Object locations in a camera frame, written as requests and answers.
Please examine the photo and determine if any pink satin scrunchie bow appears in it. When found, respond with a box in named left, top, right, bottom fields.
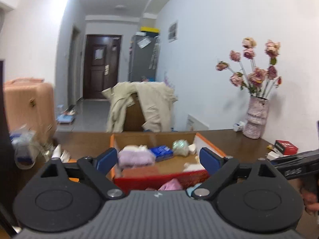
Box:
left=159, top=179, right=183, bottom=191

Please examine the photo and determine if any right hand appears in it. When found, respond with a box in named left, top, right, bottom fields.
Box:
left=299, top=186, right=319, bottom=215

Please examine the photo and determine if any red small box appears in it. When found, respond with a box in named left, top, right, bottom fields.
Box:
left=273, top=140, right=298, bottom=156

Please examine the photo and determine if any white cosmetic sponge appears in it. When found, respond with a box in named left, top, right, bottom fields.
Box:
left=188, top=144, right=197, bottom=155

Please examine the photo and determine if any white small box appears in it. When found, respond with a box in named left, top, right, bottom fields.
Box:
left=267, top=148, right=284, bottom=161

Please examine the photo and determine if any iridescent green bath puff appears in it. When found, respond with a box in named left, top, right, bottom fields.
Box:
left=172, top=140, right=189, bottom=157

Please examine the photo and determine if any small white cream jar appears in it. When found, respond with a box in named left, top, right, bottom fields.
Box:
left=233, top=121, right=245, bottom=132

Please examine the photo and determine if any orange red cardboard box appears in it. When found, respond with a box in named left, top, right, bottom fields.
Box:
left=110, top=132, right=225, bottom=192

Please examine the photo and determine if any white board with print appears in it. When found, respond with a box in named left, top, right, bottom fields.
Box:
left=186, top=115, right=209, bottom=131

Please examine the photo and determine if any blue tissue pack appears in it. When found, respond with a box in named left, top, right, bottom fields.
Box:
left=149, top=146, right=174, bottom=162

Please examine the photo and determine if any brown wooden chair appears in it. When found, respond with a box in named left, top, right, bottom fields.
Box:
left=123, top=93, right=146, bottom=132

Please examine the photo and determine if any pink textured vase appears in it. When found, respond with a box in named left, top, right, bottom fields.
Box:
left=243, top=96, right=269, bottom=139

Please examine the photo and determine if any beige coat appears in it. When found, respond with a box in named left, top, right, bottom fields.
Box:
left=102, top=81, right=178, bottom=133

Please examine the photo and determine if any dried pink rose bouquet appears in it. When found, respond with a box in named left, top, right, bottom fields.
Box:
left=215, top=37, right=282, bottom=99

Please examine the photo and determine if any pink suitcase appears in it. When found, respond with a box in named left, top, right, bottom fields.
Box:
left=3, top=78, right=56, bottom=145

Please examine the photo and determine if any dark brown entrance door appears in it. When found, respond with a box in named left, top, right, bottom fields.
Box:
left=83, top=35, right=122, bottom=99

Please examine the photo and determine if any grey refrigerator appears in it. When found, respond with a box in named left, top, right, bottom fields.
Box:
left=128, top=32, right=160, bottom=82

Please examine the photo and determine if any yellow box on refrigerator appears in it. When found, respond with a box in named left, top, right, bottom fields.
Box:
left=140, top=26, right=160, bottom=33

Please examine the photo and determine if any white wall vent panel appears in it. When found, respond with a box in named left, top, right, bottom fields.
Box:
left=168, top=22, right=178, bottom=42

